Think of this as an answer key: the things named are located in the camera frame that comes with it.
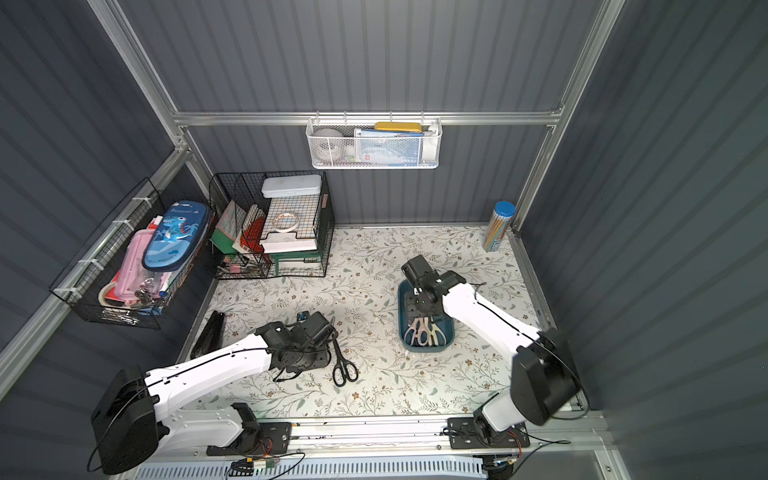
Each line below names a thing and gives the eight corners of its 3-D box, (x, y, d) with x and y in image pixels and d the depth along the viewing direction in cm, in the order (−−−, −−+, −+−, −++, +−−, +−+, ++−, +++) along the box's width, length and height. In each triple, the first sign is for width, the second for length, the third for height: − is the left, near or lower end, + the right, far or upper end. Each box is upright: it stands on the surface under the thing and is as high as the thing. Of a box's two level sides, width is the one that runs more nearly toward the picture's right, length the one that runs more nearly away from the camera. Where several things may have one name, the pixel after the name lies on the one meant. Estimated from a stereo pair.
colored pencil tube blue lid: (478, 249, 116) (491, 211, 101) (485, 236, 120) (499, 198, 105) (494, 255, 114) (510, 218, 99) (501, 242, 118) (517, 204, 103)
